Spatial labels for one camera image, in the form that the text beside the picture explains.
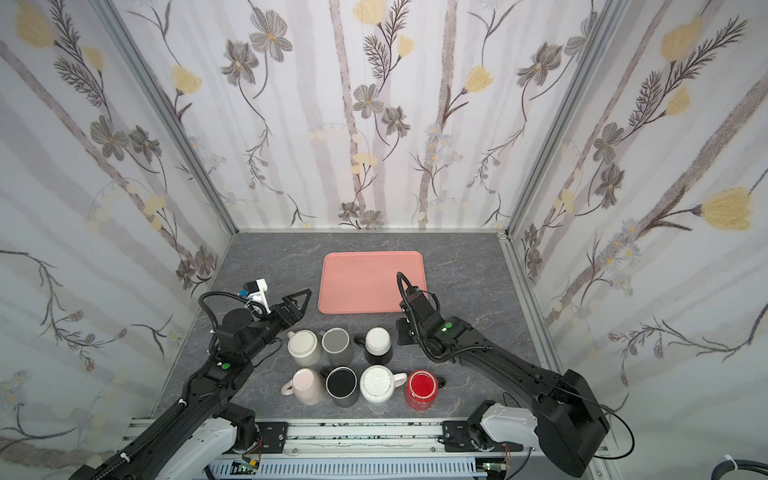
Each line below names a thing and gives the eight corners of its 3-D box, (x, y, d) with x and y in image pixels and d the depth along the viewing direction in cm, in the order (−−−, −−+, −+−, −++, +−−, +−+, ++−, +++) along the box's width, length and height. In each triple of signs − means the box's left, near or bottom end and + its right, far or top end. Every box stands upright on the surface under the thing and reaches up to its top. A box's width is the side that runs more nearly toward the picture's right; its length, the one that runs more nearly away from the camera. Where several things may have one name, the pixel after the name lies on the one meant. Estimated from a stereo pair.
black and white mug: (356, 364, 88) (353, 351, 80) (357, 340, 93) (355, 326, 85) (391, 364, 88) (392, 351, 81) (391, 340, 93) (392, 326, 85)
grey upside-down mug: (323, 367, 88) (316, 352, 79) (326, 344, 92) (320, 327, 83) (352, 367, 88) (348, 352, 79) (354, 344, 92) (351, 327, 83)
